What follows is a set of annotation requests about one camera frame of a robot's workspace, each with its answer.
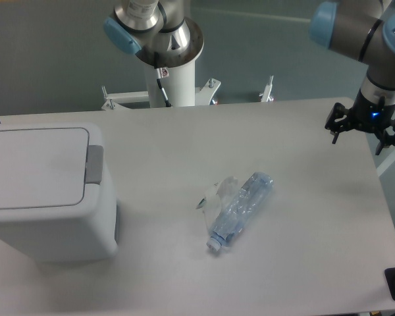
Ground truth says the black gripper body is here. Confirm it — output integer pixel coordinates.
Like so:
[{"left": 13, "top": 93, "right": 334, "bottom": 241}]
[{"left": 346, "top": 90, "right": 395, "bottom": 133}]

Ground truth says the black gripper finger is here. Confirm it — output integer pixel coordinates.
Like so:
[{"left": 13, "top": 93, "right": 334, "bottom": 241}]
[
  {"left": 325, "top": 103, "right": 353, "bottom": 144},
  {"left": 375, "top": 119, "right": 395, "bottom": 155}
]

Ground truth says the grey lid push button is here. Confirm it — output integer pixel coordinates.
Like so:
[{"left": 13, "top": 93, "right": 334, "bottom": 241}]
[{"left": 85, "top": 145, "right": 104, "bottom": 185}]

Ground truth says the white plastic trash can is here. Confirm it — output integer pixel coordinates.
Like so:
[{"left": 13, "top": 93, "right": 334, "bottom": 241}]
[{"left": 0, "top": 122, "right": 119, "bottom": 262}]

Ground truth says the white trash can lid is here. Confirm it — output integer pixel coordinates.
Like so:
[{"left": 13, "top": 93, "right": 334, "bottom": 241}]
[{"left": 0, "top": 128, "right": 89, "bottom": 209}]

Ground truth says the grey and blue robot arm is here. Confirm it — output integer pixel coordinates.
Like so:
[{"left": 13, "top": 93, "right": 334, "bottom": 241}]
[{"left": 103, "top": 1, "right": 395, "bottom": 152}]

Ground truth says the white table leg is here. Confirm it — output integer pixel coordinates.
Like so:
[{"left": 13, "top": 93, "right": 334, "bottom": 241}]
[{"left": 377, "top": 148, "right": 395, "bottom": 177}]

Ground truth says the crushed clear plastic bottle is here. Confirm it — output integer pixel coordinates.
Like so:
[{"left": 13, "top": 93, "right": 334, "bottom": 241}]
[{"left": 207, "top": 172, "right": 274, "bottom": 253}]

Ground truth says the crumpled clear plastic wrapper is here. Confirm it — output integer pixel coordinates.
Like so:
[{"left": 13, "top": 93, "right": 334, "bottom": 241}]
[{"left": 196, "top": 176, "right": 242, "bottom": 230}]

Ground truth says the white pedestal base frame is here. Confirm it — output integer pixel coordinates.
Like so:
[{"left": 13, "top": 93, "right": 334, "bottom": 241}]
[{"left": 101, "top": 75, "right": 275, "bottom": 111}]

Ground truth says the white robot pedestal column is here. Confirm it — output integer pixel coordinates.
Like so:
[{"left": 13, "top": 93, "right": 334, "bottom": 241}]
[{"left": 144, "top": 53, "right": 196, "bottom": 108}]

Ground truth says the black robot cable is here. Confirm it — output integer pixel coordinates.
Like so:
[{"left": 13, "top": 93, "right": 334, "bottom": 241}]
[{"left": 152, "top": 52, "right": 172, "bottom": 108}]

